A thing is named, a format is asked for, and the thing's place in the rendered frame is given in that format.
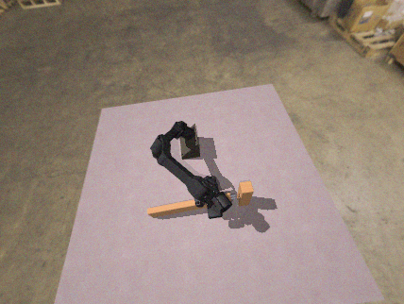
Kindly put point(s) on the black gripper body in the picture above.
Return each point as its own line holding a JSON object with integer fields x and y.
{"x": 213, "y": 212}

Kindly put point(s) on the wooden post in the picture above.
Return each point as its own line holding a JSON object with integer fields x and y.
{"x": 245, "y": 193}

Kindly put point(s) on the brown wooden board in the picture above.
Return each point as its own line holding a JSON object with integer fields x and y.
{"x": 178, "y": 207}

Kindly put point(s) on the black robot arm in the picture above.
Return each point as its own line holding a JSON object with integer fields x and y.
{"x": 197, "y": 186}

